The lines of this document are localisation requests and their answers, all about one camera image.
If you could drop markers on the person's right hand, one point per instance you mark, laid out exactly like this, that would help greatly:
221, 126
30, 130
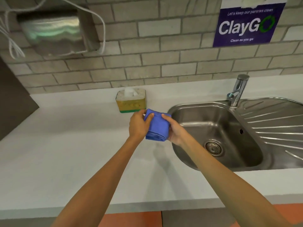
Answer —
177, 132

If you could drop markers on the person's left hand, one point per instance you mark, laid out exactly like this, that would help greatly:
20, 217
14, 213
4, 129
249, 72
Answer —
137, 126

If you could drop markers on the person's left thumb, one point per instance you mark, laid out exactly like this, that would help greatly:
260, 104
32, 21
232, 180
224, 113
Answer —
141, 112

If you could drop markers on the person's right thumb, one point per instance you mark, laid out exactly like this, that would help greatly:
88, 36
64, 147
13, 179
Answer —
167, 118

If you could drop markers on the blue cloth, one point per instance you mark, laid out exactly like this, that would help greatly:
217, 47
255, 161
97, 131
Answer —
157, 126

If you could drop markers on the person's right forearm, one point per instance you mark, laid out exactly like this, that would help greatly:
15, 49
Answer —
227, 184

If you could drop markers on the person's left forearm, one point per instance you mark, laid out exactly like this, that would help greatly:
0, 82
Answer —
99, 186

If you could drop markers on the yellow green tissue box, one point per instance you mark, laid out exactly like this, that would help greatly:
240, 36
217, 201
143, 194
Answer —
131, 100

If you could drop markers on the sink drain strainer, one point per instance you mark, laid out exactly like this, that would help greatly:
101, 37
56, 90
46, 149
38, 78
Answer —
213, 148

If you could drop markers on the stainless steel sink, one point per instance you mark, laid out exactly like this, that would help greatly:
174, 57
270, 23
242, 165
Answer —
236, 132

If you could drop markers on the chrome faucet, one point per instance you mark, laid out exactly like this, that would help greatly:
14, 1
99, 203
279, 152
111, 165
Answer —
237, 91

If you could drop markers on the steel paper towel dispenser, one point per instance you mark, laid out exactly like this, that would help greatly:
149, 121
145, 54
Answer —
58, 33

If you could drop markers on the dark cabinet panel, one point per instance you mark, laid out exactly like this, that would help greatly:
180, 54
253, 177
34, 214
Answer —
14, 101

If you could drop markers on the white tape strip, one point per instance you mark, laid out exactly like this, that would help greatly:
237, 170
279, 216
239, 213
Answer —
252, 1

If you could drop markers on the purple wall poster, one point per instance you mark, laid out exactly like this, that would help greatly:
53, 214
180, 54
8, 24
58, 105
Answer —
246, 23

